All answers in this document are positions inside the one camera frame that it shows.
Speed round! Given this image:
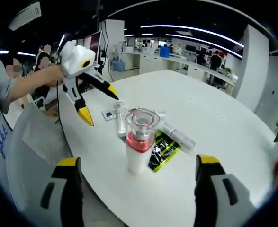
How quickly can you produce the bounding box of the open white laptop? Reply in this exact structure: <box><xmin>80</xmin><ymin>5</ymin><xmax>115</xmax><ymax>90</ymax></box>
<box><xmin>84</xmin><ymin>30</ymin><xmax>103</xmax><ymax>63</ymax></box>

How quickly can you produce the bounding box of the slim white skincare bottle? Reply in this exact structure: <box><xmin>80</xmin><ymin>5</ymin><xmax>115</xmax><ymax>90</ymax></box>
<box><xmin>163</xmin><ymin>122</ymin><xmax>197</xmax><ymax>152</ymax></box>

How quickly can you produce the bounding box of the short white skincare bottle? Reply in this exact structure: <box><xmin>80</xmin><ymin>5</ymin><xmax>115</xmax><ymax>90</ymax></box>
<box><xmin>116</xmin><ymin>101</ymin><xmax>130</xmax><ymax>137</ymax></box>

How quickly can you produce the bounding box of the small white skincare sachet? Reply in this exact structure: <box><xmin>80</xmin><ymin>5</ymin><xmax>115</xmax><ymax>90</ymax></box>
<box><xmin>102</xmin><ymin>110</ymin><xmax>117</xmax><ymax>121</ymax></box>

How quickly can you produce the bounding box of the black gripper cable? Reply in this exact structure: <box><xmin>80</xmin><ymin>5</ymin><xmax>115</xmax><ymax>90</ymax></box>
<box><xmin>55</xmin><ymin>79</ymin><xmax>64</xmax><ymax>130</ymax></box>

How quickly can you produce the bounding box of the long ceiling light strip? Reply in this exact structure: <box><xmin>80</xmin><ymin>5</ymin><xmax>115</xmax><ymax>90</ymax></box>
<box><xmin>166</xmin><ymin>34</ymin><xmax>243</xmax><ymax>58</ymax></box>
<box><xmin>140</xmin><ymin>25</ymin><xmax>245</xmax><ymax>48</ymax></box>

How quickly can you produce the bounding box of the white office counter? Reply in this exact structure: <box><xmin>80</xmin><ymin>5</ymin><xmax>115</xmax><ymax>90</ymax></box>
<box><xmin>126</xmin><ymin>50</ymin><xmax>239</xmax><ymax>96</ymax></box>

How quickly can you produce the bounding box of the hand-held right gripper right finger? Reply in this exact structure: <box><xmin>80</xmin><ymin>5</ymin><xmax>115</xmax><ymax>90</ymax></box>
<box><xmin>194</xmin><ymin>154</ymin><xmax>257</xmax><ymax>227</ymax></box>

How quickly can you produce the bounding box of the grey office chair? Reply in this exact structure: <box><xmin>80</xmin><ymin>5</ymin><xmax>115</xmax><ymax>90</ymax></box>
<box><xmin>7</xmin><ymin>103</ymin><xmax>83</xmax><ymax>213</ymax></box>

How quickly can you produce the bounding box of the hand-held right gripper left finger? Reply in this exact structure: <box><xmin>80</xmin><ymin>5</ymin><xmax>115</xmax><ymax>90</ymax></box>
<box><xmin>26</xmin><ymin>156</ymin><xmax>84</xmax><ymax>227</ymax></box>

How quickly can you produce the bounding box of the blue water jug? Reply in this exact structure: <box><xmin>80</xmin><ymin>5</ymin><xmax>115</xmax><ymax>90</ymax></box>
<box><xmin>112</xmin><ymin>59</ymin><xmax>126</xmax><ymax>72</ymax></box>

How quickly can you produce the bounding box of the ceiling air conditioner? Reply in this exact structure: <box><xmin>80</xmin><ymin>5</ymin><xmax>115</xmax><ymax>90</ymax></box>
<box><xmin>8</xmin><ymin>1</ymin><xmax>43</xmax><ymax>31</ymax></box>

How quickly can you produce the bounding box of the green silver skincare sachet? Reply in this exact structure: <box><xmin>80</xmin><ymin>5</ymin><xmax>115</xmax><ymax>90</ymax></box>
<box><xmin>147</xmin><ymin>129</ymin><xmax>181</xmax><ymax>174</ymax></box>

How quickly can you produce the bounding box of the red collar skincare bottle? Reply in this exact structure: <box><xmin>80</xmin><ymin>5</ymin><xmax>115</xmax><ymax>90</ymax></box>
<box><xmin>125</xmin><ymin>107</ymin><xmax>161</xmax><ymax>175</ymax></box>

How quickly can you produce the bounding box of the black hanging cable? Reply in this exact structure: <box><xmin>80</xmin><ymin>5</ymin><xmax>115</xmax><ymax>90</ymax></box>
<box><xmin>104</xmin><ymin>20</ymin><xmax>114</xmax><ymax>81</ymax></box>

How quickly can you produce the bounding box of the black laptop stand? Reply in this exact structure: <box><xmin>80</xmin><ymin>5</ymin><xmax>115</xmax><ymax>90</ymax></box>
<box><xmin>93</xmin><ymin>61</ymin><xmax>107</xmax><ymax>77</ymax></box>

